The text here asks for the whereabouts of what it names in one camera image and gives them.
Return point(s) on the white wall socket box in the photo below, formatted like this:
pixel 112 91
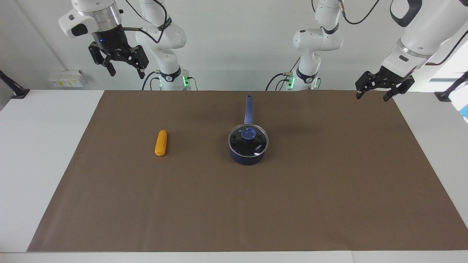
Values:
pixel 65 79

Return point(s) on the light blue object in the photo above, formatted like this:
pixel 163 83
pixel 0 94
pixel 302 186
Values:
pixel 465 111

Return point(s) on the black camera stand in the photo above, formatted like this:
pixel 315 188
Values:
pixel 14 90
pixel 449 92

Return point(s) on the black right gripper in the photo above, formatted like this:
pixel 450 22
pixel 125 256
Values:
pixel 109 40

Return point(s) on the glass lid with blue knob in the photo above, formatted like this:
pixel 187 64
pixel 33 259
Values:
pixel 248 140

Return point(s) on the brown table mat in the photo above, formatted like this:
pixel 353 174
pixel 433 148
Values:
pixel 234 204

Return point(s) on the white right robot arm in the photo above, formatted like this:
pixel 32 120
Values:
pixel 164 36

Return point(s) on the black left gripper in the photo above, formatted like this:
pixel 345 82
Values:
pixel 387 78

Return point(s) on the yellow toy corn cob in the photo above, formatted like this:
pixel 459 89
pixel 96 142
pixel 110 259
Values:
pixel 161 143

